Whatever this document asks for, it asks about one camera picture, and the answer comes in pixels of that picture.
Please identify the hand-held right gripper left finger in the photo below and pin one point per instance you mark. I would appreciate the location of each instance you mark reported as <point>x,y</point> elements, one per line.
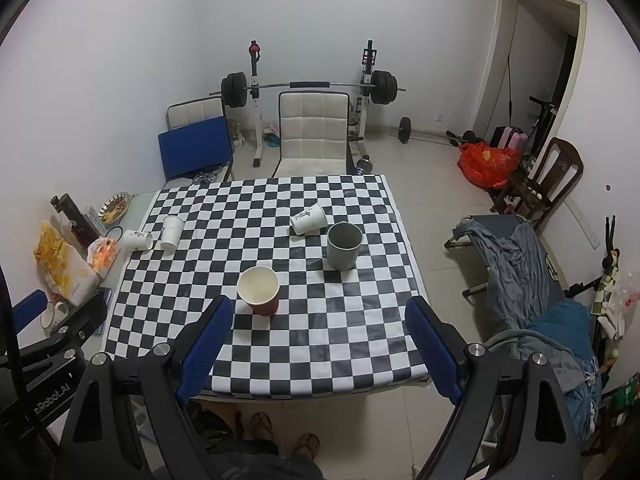
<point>204,347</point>

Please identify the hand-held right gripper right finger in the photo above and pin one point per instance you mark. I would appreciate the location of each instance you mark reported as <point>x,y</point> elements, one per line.
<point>434,352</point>

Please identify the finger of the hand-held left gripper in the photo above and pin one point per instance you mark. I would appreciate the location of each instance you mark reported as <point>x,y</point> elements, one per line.
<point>30,310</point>
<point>82,317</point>

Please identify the white printed paper cup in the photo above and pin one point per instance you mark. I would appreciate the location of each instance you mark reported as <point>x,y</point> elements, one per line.
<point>308,219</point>
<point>136,240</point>
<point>171,232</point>

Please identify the red paper cup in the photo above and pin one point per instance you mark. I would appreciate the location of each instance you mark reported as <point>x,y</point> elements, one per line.
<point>260,294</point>

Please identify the white bowl with dark rim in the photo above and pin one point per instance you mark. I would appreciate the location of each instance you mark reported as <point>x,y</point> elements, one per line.
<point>50,317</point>

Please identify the yellow and white snack bag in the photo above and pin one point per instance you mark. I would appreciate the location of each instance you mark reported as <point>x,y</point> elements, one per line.
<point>62,267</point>

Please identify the orange snack packet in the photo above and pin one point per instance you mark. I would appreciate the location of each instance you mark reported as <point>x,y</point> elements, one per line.
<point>103,256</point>

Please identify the black and white checkered tablecloth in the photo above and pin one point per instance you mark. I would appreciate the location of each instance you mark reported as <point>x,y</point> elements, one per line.
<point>280,310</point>

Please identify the person's left foot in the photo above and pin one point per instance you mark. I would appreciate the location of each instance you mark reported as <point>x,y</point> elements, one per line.
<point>261,425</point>

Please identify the person's foot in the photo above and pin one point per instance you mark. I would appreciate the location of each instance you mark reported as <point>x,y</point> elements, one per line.
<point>261,425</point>
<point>306,447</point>

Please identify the dark bottle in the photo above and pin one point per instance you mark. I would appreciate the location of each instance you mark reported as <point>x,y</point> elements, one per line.
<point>76,221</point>

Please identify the folding cot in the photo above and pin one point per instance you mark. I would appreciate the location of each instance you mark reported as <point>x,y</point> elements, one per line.
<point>487,260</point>

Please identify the decorated plate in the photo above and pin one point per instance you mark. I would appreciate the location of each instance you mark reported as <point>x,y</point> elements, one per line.
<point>114,206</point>

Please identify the grey blanket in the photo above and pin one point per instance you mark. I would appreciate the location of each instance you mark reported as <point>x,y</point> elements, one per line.
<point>520,270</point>

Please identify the person's dark shorts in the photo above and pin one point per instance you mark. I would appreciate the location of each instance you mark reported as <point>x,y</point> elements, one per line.
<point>270,462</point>

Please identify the teal cloth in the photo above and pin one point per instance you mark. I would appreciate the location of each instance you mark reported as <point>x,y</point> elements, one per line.
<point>565,330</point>

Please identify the grey mug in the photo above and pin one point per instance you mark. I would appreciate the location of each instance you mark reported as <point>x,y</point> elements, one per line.
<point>343,247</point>

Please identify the person's right foot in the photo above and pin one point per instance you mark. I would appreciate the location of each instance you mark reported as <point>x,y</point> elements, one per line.
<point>306,447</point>

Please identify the red plastic bag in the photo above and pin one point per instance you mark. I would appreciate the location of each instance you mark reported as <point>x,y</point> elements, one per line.
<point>487,164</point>

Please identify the white power strip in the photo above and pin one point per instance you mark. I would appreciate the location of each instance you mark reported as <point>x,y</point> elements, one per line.
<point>583,223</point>

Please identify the metal dumbbell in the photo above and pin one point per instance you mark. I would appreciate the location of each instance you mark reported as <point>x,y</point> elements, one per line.
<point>363,165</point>

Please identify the blue board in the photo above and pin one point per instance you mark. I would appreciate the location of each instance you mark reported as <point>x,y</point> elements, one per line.
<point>196,147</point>

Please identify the white plastic bag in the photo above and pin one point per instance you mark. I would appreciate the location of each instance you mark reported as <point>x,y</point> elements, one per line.
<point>626,290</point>

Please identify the black stand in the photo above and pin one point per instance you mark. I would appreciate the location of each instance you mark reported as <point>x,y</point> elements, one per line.
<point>607,240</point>

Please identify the dark wooden chair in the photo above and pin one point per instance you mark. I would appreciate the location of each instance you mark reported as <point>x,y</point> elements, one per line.
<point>552,175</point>

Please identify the small barbell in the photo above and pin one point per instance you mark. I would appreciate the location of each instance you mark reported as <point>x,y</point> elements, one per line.
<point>406,130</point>

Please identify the pink suitcase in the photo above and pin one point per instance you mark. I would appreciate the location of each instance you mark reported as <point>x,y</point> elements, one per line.
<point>510,139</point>

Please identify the white padded chair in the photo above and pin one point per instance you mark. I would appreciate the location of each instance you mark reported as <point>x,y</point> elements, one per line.
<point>312,132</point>
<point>192,110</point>

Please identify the white barbell rack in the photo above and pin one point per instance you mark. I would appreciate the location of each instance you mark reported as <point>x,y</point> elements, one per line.
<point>256,110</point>

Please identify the black scooter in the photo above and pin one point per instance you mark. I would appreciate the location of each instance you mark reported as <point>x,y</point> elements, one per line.
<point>542,117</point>

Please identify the barbell with black plates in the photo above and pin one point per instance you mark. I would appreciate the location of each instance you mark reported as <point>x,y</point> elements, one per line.
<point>310,85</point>

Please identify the door frame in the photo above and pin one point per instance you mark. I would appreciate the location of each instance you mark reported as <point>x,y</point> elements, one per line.
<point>495,60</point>

